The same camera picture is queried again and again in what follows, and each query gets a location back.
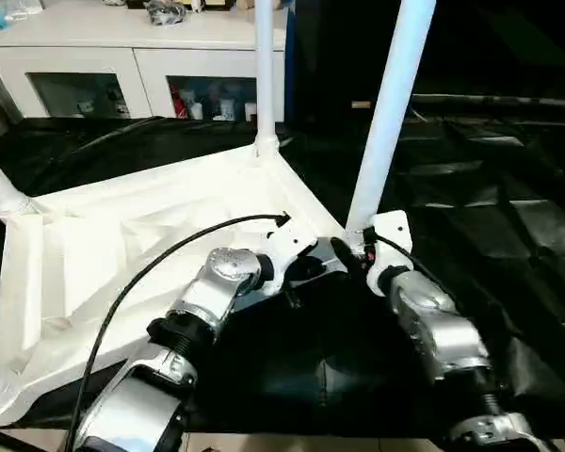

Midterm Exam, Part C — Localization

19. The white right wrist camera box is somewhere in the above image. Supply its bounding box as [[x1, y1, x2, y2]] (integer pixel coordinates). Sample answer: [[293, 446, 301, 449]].
[[364, 210, 413, 296]]

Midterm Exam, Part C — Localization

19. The black glossy mat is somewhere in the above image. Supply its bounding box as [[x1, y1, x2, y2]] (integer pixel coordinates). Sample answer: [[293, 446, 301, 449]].
[[0, 115, 565, 439]]

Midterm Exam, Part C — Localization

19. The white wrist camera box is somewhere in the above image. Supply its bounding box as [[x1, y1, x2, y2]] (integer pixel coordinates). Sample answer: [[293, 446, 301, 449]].
[[364, 210, 413, 296], [262, 214, 319, 300]]

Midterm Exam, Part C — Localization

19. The black long pole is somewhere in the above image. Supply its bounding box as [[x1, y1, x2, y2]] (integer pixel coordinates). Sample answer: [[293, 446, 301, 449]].
[[412, 93, 565, 107]]

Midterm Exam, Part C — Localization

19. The grey ornament on cabinet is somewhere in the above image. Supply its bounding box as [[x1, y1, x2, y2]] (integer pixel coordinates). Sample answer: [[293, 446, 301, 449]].
[[145, 0, 187, 24]]

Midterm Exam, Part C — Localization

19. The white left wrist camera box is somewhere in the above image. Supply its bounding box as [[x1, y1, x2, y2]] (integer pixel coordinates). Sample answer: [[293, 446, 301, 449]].
[[262, 214, 319, 300]]

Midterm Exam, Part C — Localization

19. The white plastic table top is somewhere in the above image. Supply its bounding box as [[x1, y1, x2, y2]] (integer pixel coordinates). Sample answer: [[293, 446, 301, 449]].
[[0, 143, 359, 428]]

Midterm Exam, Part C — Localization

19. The black backdrop cloth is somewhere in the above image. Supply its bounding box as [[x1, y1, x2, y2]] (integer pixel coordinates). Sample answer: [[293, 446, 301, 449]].
[[284, 0, 565, 107]]

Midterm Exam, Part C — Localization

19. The white cabinet with glass doors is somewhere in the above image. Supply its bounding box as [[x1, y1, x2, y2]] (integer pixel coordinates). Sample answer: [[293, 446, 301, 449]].
[[0, 0, 288, 121]]

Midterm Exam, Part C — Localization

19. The red packet in cabinet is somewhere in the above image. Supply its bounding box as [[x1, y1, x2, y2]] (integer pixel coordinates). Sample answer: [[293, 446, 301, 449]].
[[170, 87, 189, 119]]

